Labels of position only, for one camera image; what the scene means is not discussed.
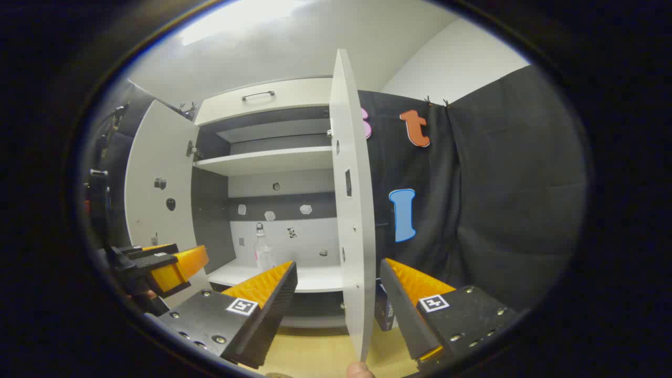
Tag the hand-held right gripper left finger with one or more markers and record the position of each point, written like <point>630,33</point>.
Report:
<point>273,307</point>

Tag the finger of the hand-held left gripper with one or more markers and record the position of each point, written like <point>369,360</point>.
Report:
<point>152,249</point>
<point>181,268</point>

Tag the white cabinet drawer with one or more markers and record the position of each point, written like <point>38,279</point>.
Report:
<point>294,100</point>

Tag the dark equipment stand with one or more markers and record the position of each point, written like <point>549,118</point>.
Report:
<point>98,205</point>

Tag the white cabinet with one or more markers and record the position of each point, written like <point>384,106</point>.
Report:
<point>262,160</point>

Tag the white cabinet door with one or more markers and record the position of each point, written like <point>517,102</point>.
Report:
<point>157,157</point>
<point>354,210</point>

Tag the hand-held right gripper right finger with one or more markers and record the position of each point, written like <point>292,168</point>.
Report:
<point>401,310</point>

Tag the clear plastic bottle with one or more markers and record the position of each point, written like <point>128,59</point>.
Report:
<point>264,254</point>

